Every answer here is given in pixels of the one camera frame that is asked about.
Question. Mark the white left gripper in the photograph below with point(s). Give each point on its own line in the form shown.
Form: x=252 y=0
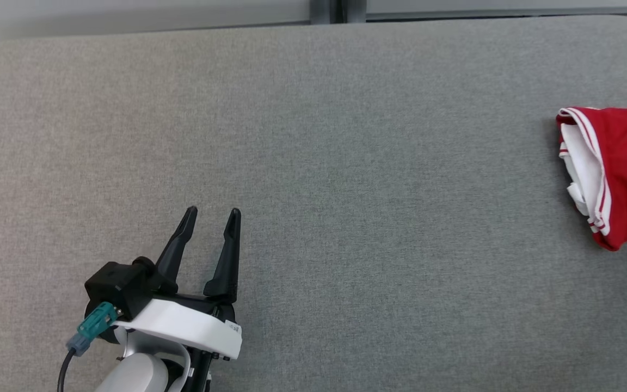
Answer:
x=183 y=324

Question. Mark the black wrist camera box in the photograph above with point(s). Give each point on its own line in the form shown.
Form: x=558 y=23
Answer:
x=120 y=283

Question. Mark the grey metal truss post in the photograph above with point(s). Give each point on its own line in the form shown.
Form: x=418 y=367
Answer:
x=338 y=11

